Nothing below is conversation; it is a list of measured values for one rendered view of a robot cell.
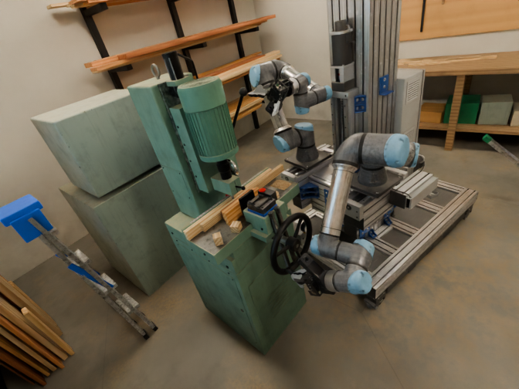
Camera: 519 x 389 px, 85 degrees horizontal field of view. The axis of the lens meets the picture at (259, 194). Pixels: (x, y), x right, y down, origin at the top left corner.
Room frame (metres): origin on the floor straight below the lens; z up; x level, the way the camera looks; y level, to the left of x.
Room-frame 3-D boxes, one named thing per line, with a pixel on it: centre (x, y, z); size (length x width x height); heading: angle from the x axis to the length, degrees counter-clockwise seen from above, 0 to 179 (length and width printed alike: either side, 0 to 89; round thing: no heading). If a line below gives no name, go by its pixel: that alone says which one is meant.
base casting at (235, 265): (1.27, 0.21, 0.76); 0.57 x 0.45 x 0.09; 41
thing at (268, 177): (1.24, 0.06, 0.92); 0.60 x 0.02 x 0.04; 131
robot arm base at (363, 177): (1.26, -0.61, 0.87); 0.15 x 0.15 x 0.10
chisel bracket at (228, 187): (1.20, 0.14, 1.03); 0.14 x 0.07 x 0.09; 41
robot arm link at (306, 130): (1.69, -0.36, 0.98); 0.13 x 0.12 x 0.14; 111
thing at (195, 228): (1.20, 0.13, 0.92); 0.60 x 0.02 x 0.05; 131
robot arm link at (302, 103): (1.46, -0.34, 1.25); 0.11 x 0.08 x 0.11; 111
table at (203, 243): (1.11, 0.05, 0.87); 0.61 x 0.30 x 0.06; 131
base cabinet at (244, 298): (1.27, 0.21, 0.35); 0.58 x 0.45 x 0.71; 41
